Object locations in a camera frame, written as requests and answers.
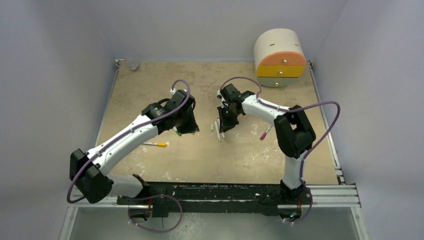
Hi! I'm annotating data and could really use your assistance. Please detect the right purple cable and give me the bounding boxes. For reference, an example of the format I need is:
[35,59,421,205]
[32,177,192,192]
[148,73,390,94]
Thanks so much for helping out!
[219,76,342,226]

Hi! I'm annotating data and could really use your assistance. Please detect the blue cap marker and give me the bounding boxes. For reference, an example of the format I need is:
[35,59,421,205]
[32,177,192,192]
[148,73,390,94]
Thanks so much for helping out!
[217,117,226,139]

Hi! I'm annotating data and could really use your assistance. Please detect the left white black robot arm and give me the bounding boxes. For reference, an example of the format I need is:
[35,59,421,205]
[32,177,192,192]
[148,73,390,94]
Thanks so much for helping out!
[66,89,199,204]

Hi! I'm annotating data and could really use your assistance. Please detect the pale yellow cap marker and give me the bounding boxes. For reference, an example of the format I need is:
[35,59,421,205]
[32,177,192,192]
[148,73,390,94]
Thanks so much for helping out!
[214,120,221,142]

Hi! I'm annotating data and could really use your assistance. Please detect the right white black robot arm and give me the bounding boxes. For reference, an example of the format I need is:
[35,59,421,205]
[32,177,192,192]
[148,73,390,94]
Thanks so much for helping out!
[215,84,316,204]

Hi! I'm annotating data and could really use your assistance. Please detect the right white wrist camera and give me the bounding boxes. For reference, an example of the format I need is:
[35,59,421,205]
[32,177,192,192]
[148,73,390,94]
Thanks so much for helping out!
[217,91,225,108]

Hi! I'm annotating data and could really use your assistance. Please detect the round three-drawer cabinet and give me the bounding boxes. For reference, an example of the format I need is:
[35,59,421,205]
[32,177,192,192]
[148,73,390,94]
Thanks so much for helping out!
[253,28,306,88]

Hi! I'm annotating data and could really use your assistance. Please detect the clear plastic cup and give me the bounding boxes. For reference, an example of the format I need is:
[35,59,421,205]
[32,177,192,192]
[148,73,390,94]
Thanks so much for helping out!
[126,58,140,72]

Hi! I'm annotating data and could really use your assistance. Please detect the magenta cap marker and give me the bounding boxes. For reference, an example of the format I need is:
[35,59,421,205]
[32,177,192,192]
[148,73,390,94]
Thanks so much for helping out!
[260,125,273,141]

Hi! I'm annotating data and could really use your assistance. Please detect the dark green cap marker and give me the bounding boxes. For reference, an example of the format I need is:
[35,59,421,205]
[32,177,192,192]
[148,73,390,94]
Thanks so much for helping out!
[172,126,182,137]

